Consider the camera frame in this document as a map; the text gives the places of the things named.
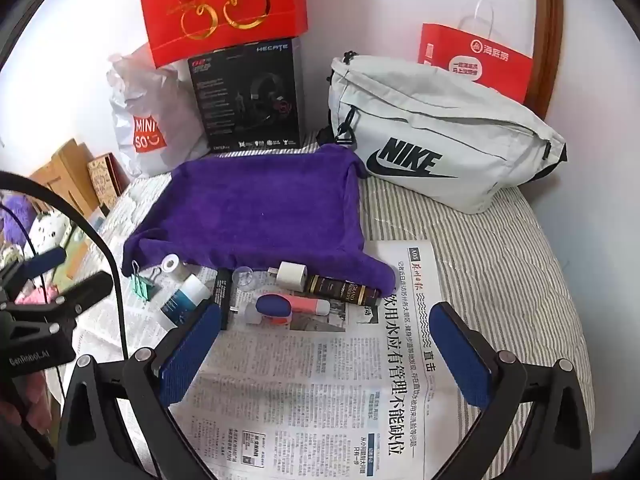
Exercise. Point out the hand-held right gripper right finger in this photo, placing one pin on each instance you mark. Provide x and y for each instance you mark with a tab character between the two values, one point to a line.
456	347

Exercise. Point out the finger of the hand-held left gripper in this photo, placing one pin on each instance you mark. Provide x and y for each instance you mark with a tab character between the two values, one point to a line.
45	261
80	292

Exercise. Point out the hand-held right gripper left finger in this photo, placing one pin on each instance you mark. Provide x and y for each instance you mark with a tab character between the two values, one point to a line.
192	342

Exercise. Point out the blue white bottle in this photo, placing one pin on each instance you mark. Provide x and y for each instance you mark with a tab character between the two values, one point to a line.
182	300

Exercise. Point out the green binder clip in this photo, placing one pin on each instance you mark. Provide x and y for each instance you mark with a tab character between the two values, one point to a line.
144	287

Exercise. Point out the white tape roll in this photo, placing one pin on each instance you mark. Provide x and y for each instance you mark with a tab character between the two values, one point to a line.
173	265

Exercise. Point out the blue orange small gadget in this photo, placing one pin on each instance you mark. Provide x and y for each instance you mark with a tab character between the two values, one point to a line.
274	306

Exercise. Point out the pink tube white cap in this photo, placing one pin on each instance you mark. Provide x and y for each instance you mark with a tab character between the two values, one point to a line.
307	306

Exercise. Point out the dark tube gold label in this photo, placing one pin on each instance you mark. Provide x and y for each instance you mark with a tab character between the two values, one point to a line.
342	290

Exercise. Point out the person's left hand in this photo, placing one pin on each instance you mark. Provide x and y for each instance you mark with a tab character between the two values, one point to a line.
10	415

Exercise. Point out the white spotted plush toy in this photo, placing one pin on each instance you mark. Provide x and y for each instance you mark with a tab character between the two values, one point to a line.
47	230

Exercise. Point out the pink cloth item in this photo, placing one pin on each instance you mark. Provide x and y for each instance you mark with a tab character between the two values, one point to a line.
31	293

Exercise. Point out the green cloth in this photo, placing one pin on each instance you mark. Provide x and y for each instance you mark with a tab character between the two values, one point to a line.
82	255

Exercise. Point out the black stick tube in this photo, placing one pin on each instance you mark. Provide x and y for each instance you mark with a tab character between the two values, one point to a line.
223	295

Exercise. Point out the striped bed sheet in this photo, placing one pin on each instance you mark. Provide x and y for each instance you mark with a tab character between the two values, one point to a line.
480	270

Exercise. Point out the clear plastic cap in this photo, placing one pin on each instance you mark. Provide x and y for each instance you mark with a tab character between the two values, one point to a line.
245	276

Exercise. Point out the wooden box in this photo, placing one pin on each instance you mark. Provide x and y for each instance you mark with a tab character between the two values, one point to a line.
70	175

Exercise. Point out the patterned cardboard box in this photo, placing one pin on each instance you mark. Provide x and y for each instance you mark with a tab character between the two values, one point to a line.
104	180

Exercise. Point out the white charger plug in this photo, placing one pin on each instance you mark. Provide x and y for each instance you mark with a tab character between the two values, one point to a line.
291	275

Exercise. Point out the newspaper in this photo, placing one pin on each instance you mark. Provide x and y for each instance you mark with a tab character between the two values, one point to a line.
320	385

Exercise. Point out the purple towel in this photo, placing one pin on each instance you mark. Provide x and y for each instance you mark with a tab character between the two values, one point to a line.
260	210

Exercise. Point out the white plastic shopping bag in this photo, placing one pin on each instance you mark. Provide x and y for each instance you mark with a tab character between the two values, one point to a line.
145	125

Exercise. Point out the grey waist bag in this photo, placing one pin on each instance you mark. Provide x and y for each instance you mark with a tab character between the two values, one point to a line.
440	135

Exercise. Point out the black headset box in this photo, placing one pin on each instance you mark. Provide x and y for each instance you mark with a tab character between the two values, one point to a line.
245	95

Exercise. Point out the red gift bag gold print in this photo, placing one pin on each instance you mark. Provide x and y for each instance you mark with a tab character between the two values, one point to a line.
220	5

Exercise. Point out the brown wooden frame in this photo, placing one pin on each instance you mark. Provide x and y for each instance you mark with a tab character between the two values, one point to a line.
550	35

